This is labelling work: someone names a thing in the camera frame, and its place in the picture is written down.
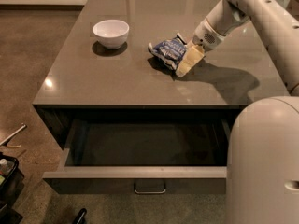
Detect blue chip bag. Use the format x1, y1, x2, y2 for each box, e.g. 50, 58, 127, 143
148, 33, 187, 71

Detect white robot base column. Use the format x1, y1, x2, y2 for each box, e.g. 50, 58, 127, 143
226, 96, 299, 224

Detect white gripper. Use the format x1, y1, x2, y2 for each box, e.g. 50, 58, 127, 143
176, 19, 225, 77

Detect black bin with items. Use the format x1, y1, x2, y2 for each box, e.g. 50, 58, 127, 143
0, 154, 23, 224

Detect open grey top drawer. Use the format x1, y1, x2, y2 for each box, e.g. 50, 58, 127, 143
42, 118, 232, 195

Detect white ceramic bowl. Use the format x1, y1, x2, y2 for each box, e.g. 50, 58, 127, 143
93, 20, 130, 49

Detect metal rod on floor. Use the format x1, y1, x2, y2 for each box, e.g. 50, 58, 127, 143
0, 124, 27, 147

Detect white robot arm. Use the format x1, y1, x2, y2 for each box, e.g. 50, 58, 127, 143
176, 0, 299, 96

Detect black object bottom edge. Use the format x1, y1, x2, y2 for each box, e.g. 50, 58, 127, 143
72, 208, 87, 224

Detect metal drawer handle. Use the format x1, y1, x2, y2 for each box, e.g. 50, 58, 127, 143
134, 183, 166, 195

